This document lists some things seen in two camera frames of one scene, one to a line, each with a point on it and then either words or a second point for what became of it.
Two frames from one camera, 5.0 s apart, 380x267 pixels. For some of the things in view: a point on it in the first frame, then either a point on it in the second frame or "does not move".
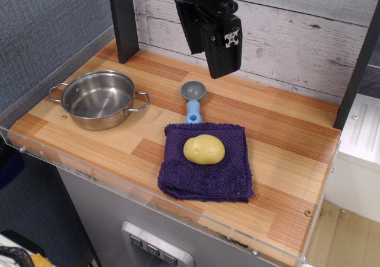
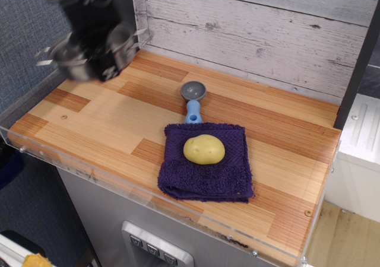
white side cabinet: [355, 181] does not move
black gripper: [222, 35] → [91, 15]
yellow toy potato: [204, 149] does not move
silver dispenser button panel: [142, 248] does not move
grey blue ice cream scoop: [193, 91] does not move
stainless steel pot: [98, 99] → [97, 61]
